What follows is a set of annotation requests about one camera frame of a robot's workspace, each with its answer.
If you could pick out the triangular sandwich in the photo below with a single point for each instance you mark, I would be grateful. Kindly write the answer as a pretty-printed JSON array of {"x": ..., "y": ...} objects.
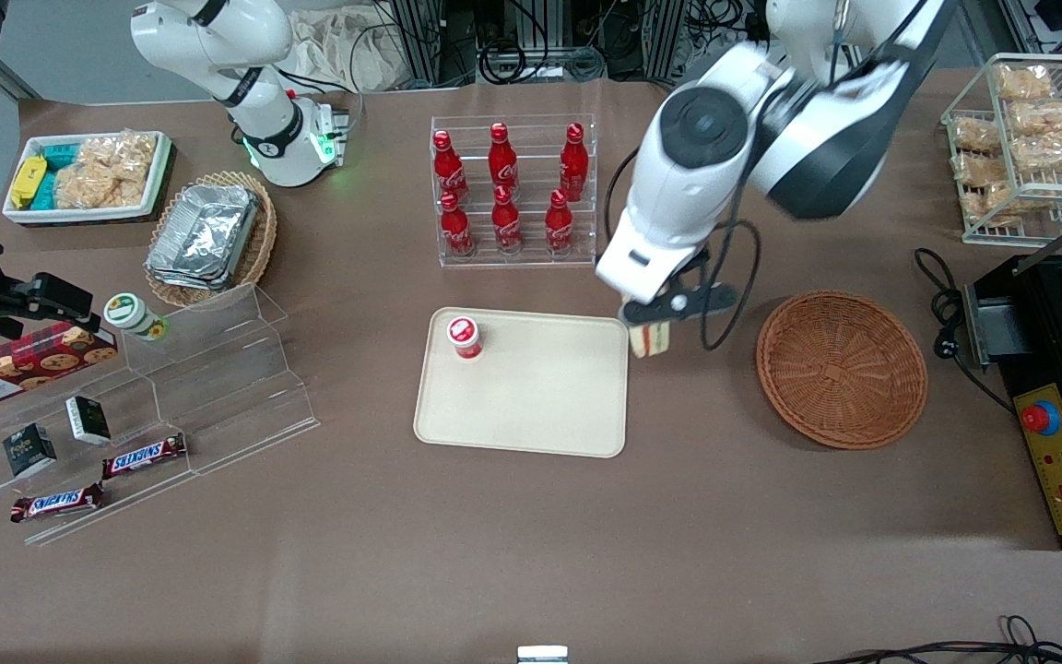
[{"x": 651, "y": 341}]

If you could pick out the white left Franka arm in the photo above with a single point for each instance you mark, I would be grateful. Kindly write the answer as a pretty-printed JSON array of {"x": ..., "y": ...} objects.
[{"x": 826, "y": 129}]

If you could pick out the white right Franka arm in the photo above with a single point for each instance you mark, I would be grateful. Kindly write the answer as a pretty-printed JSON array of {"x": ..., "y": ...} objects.
[{"x": 264, "y": 129}]

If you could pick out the beige plastic tray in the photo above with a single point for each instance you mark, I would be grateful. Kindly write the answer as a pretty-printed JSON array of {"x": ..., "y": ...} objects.
[{"x": 531, "y": 406}]

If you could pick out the round brown wicker basket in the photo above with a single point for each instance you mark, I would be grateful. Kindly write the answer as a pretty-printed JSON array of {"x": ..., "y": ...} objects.
[{"x": 840, "y": 369}]

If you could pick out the aluminium foil tray stack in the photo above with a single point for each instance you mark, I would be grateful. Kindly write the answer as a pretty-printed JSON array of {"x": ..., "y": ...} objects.
[{"x": 204, "y": 235}]

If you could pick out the oval tan wicker basket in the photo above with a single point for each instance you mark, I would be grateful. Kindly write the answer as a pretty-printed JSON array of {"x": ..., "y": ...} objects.
[{"x": 264, "y": 240}]

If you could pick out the red tartan cookie box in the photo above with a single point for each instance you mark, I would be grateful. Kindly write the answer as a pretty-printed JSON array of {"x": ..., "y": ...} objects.
[{"x": 33, "y": 364}]

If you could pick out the red cola bottle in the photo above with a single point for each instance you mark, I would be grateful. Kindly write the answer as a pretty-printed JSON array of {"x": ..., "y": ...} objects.
[
  {"x": 506, "y": 226},
  {"x": 502, "y": 161},
  {"x": 450, "y": 171},
  {"x": 456, "y": 231},
  {"x": 559, "y": 226},
  {"x": 573, "y": 166}
]

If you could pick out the clear acrylic bottle rack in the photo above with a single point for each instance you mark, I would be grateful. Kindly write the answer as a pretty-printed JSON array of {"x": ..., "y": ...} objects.
[{"x": 531, "y": 263}]

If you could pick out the teal snack pack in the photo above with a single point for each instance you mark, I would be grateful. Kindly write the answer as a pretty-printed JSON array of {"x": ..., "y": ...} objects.
[
  {"x": 59, "y": 152},
  {"x": 45, "y": 192}
]

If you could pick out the yellow snack pack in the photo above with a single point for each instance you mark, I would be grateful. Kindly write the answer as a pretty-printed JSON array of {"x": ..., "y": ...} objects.
[{"x": 29, "y": 180}]

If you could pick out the white rectangular bin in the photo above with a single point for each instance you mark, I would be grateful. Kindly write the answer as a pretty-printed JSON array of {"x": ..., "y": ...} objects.
[{"x": 79, "y": 215}]

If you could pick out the clear bag of crackers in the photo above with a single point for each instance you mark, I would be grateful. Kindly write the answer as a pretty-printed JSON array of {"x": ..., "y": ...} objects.
[
  {"x": 125, "y": 152},
  {"x": 93, "y": 189}
]

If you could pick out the small black carton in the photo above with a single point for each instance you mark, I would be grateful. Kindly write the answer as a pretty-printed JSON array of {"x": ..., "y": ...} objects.
[{"x": 29, "y": 450}]

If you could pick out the green white yogurt cup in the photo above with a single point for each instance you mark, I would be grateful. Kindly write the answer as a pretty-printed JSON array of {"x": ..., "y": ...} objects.
[{"x": 133, "y": 314}]

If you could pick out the small black-white carton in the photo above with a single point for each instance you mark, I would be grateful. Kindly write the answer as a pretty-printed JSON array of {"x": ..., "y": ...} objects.
[{"x": 88, "y": 420}]

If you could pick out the red yogurt cup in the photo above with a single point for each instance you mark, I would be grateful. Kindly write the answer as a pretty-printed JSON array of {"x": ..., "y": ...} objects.
[{"x": 465, "y": 337}]

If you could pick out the Snickers chocolate bar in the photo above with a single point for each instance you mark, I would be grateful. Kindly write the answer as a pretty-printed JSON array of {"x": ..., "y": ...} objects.
[
  {"x": 56, "y": 503},
  {"x": 144, "y": 456}
]

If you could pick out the clear acrylic stepped shelf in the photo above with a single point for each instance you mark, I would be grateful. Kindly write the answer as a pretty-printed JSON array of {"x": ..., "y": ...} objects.
[{"x": 218, "y": 387}]

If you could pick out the clear bagged pastry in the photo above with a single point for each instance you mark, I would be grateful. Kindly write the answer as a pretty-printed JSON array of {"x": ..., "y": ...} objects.
[
  {"x": 1052, "y": 124},
  {"x": 1024, "y": 83},
  {"x": 978, "y": 169},
  {"x": 997, "y": 205},
  {"x": 975, "y": 136}
]

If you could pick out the black sealing machine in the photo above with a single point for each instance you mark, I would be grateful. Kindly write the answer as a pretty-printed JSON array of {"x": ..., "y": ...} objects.
[{"x": 1038, "y": 323}]

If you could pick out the beige crumpled cloth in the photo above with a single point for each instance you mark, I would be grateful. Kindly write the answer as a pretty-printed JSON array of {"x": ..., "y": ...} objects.
[{"x": 347, "y": 51}]

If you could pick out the red emergency stop button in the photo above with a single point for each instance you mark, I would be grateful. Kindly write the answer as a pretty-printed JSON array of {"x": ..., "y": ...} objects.
[{"x": 1038, "y": 418}]

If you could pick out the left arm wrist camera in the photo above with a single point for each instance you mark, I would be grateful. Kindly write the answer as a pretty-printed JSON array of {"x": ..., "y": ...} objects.
[{"x": 711, "y": 300}]

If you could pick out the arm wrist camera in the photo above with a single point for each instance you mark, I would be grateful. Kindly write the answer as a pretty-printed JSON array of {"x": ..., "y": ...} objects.
[
  {"x": 47, "y": 297},
  {"x": 711, "y": 300}
]

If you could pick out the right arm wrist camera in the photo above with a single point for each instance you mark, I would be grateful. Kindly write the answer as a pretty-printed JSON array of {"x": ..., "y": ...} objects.
[{"x": 47, "y": 297}]

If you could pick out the aluminium profile frame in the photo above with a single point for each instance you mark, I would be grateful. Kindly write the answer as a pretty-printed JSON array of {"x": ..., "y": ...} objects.
[{"x": 416, "y": 37}]

